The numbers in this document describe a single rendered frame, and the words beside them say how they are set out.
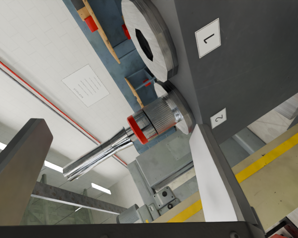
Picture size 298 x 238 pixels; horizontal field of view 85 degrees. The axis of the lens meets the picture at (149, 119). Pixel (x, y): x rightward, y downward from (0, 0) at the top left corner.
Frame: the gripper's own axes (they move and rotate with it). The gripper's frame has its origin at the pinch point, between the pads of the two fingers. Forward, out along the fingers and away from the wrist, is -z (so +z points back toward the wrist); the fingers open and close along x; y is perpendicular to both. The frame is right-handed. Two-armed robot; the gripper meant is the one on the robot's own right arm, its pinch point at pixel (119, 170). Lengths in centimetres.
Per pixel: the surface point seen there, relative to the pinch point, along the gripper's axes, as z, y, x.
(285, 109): -18.0, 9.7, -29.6
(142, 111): -12.3, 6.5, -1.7
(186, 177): -332, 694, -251
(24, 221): -152, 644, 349
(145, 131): -9.8, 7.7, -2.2
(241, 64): -10.7, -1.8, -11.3
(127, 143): -9.2, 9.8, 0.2
